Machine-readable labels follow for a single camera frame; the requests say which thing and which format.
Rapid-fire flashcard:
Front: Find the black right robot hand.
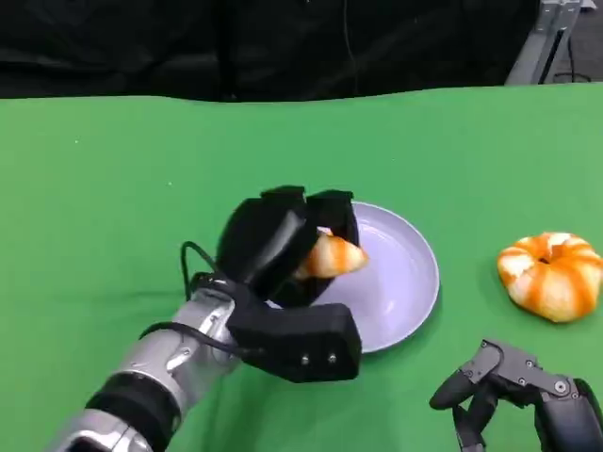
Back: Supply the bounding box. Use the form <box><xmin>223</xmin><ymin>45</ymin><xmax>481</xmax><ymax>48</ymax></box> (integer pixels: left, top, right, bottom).
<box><xmin>428</xmin><ymin>337</ymin><xmax>603</xmax><ymax>452</ymax></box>

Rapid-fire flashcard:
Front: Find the lilac plate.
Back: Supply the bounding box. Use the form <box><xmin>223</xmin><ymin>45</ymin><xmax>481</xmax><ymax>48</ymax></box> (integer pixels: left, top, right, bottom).
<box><xmin>308</xmin><ymin>201</ymin><xmax>442</xmax><ymax>354</ymax></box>

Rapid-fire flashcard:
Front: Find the grey metal frame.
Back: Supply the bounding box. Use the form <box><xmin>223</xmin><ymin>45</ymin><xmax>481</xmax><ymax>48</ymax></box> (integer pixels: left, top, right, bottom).
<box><xmin>504</xmin><ymin>0</ymin><xmax>584</xmax><ymax>87</ymax></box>

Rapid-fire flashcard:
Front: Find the black backdrop curtain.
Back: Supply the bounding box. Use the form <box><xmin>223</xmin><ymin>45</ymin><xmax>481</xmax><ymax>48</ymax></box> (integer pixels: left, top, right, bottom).
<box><xmin>0</xmin><ymin>0</ymin><xmax>542</xmax><ymax>104</ymax></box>

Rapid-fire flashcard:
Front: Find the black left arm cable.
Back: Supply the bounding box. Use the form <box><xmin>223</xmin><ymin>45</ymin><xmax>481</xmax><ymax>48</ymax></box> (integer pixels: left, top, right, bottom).
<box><xmin>139</xmin><ymin>240</ymin><xmax>266</xmax><ymax>358</ymax></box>

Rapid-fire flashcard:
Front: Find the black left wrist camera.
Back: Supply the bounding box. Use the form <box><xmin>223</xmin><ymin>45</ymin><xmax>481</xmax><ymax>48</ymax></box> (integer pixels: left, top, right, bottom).
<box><xmin>225</xmin><ymin>282</ymin><xmax>364</xmax><ymax>384</ymax></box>

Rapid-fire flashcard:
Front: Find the orange white round bread roll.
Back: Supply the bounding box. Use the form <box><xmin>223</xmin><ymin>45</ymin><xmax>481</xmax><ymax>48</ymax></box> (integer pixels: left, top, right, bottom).
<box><xmin>497</xmin><ymin>230</ymin><xmax>603</xmax><ymax>324</ymax></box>

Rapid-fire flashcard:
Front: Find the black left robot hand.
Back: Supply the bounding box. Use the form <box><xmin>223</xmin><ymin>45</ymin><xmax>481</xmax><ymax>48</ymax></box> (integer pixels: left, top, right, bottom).
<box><xmin>214</xmin><ymin>186</ymin><xmax>363</xmax><ymax>311</ymax></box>

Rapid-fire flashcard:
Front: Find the orange white long bread roll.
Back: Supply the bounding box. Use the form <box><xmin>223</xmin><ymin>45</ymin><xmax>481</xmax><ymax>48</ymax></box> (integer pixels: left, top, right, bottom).
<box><xmin>294</xmin><ymin>228</ymin><xmax>370</xmax><ymax>280</ymax></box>

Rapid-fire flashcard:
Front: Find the green table cloth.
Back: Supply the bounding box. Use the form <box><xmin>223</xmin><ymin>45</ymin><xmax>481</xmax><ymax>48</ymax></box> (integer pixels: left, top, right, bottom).
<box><xmin>0</xmin><ymin>82</ymin><xmax>603</xmax><ymax>452</ymax></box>

